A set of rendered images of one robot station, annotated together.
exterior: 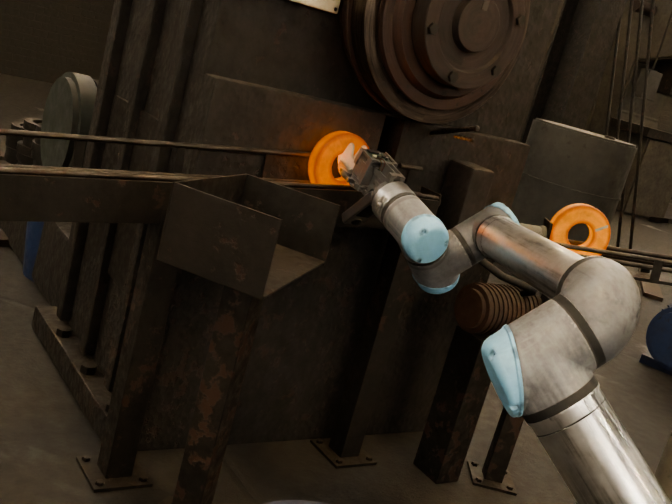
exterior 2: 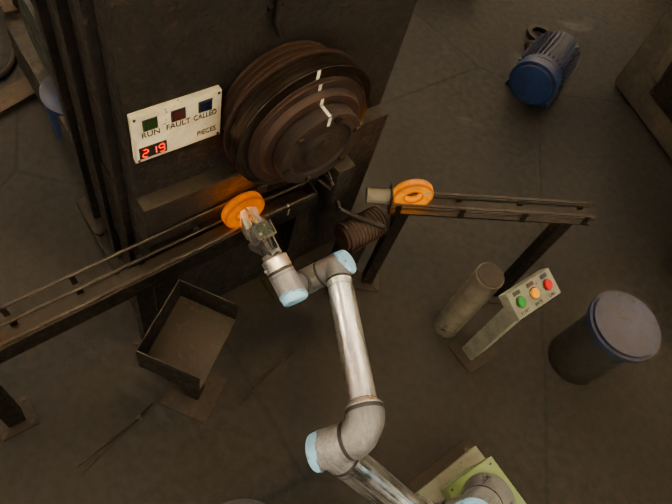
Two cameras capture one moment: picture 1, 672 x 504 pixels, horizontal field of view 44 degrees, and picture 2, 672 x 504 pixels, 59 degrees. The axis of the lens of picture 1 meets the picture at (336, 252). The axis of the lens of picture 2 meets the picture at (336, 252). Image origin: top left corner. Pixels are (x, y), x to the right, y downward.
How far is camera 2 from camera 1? 161 cm
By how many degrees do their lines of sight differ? 46
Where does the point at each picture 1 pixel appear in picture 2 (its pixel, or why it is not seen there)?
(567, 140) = not seen: outside the picture
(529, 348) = (323, 461)
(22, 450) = (101, 344)
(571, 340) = (342, 460)
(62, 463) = (124, 348)
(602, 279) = (360, 431)
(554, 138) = not seen: outside the picture
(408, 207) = (281, 283)
